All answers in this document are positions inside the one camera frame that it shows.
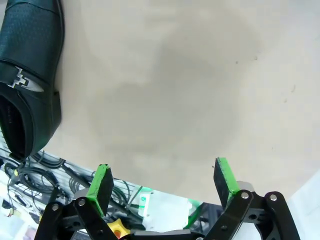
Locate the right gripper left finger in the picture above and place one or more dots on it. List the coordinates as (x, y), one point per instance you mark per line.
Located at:
(102, 190)

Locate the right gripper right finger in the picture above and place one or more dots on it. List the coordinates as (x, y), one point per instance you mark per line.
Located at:
(222, 180)

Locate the black shoe with silver buckle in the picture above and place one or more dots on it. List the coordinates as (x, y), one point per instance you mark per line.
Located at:
(30, 50)

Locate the yellow emergency stop button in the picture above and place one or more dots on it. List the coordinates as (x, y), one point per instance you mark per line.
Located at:
(115, 226)

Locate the aluminium slotted base plate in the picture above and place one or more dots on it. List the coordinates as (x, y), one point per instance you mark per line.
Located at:
(82, 172)

